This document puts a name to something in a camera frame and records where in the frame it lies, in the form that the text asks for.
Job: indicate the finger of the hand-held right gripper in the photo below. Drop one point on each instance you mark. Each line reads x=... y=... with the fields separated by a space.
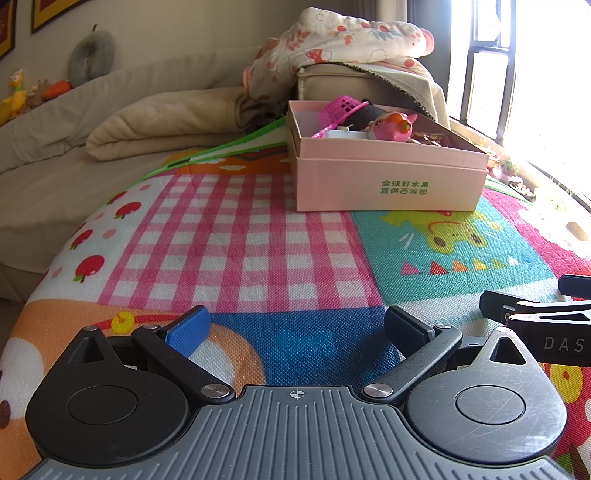
x=575 y=285
x=496 y=308

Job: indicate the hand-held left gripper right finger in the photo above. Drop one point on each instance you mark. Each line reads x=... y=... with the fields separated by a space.
x=401 y=327

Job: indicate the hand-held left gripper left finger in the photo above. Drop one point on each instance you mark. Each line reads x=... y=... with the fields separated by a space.
x=189 y=327

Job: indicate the pink cardboard box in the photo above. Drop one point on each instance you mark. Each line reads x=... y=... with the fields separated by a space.
x=369 y=161

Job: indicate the pink round animal toy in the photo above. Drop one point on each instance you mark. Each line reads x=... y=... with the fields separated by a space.
x=392 y=130

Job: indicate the pink toy basket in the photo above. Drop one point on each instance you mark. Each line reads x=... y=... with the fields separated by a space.
x=339 y=108

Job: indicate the colourful cartoon play mat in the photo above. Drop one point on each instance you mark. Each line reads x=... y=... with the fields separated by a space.
x=231 y=240

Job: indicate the dark shallow plant bowl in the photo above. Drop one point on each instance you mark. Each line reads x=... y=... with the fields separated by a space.
x=521 y=190

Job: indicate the small green potted plant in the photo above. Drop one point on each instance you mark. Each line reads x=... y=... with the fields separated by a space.
x=510 y=165

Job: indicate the wrapped bread packet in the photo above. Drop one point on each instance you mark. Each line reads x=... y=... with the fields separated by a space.
x=429 y=137

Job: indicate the small white box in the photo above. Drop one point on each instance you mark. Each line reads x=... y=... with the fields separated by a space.
x=344 y=134

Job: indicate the folded beige blanket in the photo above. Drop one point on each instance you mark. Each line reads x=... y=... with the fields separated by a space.
x=161 y=124

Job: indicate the black plush toy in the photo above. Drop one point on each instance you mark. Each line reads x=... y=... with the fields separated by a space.
x=364 y=115

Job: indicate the grey fringed cloth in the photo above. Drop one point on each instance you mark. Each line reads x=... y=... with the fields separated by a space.
x=425 y=92

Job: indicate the orange plush toy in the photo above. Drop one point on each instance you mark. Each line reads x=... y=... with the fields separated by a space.
x=57 y=88

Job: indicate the brown plush toy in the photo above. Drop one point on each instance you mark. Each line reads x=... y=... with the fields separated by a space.
x=37 y=94

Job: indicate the yellow duck plush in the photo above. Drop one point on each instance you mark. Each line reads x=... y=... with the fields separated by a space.
x=16 y=99

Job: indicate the grey neck pillow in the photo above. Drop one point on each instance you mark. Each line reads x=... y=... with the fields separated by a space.
x=81 y=60

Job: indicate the floral print blanket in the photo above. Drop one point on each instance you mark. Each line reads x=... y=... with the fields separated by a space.
x=332 y=41

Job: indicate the beige curtain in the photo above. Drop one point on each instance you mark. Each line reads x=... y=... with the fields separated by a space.
x=392 y=9

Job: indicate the dark window frame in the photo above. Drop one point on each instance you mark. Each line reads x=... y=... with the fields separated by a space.
x=505 y=69

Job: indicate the framed wall picture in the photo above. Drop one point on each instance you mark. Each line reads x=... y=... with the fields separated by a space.
x=55 y=11
x=7 y=27

